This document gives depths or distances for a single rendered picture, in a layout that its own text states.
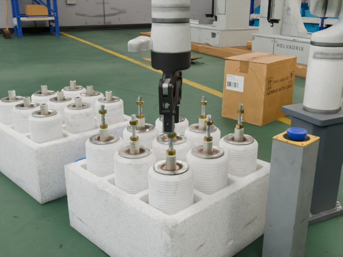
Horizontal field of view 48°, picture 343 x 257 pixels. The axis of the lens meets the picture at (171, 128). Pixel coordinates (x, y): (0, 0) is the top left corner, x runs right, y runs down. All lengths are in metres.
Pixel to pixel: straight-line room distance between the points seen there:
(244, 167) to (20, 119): 0.72
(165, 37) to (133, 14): 6.81
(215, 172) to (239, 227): 0.16
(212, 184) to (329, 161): 0.37
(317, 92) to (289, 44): 2.26
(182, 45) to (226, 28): 3.43
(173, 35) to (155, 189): 0.31
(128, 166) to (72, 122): 0.44
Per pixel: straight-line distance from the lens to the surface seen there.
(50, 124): 1.19
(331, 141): 1.08
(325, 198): 1.15
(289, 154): 0.81
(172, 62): 0.70
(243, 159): 0.94
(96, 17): 7.28
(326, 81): 1.05
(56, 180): 1.22
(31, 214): 1.19
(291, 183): 0.83
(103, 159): 0.94
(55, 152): 1.19
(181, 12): 0.70
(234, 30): 4.18
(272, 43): 3.45
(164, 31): 0.70
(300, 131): 0.82
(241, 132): 0.96
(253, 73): 1.85
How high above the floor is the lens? 0.59
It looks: 19 degrees down
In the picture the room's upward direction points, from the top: straight up
